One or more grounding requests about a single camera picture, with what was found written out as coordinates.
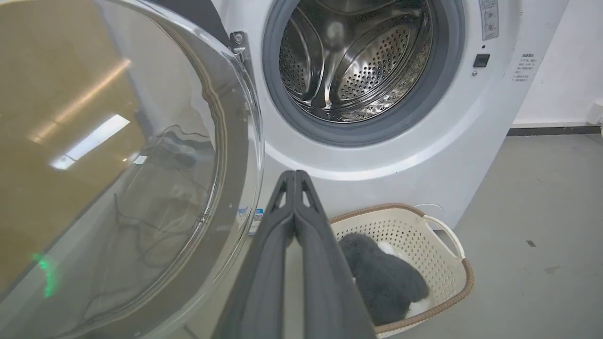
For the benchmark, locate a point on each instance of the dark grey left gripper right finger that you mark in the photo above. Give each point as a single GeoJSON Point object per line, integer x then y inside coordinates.
{"type": "Point", "coordinates": [325, 282]}

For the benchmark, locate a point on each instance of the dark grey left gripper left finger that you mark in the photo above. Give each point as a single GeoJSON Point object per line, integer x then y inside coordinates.
{"type": "Point", "coordinates": [264, 282]}

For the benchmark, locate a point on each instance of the white front-load washing machine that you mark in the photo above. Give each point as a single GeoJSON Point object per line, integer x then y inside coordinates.
{"type": "Point", "coordinates": [424, 155]}

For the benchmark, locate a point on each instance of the round glass washing machine door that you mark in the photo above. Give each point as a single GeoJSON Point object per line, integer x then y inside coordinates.
{"type": "Point", "coordinates": [122, 165]}

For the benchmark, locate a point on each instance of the dark grey fuzzy garment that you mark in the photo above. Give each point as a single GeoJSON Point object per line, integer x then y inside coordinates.
{"type": "Point", "coordinates": [384, 278]}

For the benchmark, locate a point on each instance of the cream perforated laundry basket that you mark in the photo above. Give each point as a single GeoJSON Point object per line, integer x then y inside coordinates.
{"type": "Point", "coordinates": [435, 254]}

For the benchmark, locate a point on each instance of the white wall socket box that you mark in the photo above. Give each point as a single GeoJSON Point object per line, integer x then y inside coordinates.
{"type": "Point", "coordinates": [595, 113]}

